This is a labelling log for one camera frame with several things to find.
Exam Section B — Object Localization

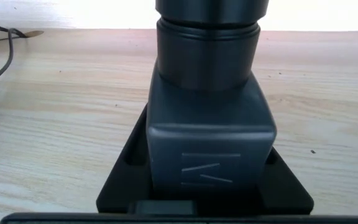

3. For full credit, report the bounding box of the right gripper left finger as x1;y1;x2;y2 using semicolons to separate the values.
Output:
96;104;155;215

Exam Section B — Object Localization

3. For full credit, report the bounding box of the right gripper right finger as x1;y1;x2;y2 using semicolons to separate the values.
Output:
259;147;316;216

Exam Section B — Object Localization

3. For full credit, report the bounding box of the dark grey block with cylinder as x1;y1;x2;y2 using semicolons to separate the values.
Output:
145;0;278;202

